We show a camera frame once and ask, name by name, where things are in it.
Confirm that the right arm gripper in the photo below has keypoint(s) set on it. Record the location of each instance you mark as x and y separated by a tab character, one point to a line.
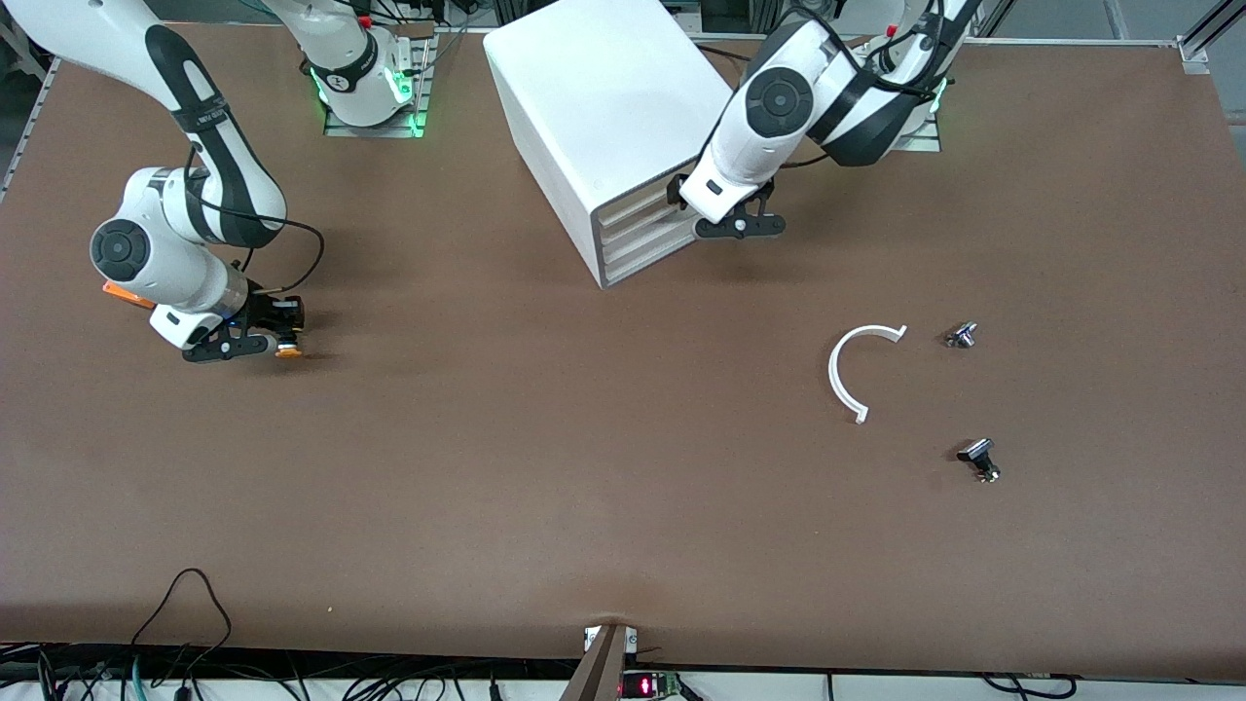
265	311

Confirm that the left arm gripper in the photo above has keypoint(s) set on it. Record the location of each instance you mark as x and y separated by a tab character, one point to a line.
675	191

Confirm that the white drawer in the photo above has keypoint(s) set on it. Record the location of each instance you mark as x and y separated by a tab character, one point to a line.
633	216

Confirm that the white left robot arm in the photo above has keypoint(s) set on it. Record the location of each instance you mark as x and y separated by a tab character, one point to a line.
779	97

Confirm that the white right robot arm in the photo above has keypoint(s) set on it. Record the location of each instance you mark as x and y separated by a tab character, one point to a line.
146	253

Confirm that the white drawer cabinet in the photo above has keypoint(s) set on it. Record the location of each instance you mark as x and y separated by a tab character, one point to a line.
604	107

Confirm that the white curved plastic strip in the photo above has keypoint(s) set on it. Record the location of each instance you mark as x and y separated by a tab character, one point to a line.
835	375

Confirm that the small black silver metal part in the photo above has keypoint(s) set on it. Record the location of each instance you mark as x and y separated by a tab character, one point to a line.
978	458

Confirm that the device with red display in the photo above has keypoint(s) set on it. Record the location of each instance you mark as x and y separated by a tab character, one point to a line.
647	684

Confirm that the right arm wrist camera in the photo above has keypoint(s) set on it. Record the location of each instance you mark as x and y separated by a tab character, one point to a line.
277	312

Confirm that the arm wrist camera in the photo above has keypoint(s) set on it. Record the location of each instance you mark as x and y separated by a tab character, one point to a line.
677	190
277	312

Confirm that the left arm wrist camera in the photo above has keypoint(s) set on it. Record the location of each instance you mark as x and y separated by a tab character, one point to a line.
677	190

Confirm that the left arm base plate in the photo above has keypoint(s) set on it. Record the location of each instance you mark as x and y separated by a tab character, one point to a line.
920	144

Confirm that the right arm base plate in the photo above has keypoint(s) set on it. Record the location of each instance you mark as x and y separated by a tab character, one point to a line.
375	129

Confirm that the aluminium frame rail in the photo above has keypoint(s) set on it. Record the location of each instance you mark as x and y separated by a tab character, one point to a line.
1202	44
24	127

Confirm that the brown camera mount bracket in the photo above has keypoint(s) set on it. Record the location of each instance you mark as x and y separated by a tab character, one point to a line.
599	667

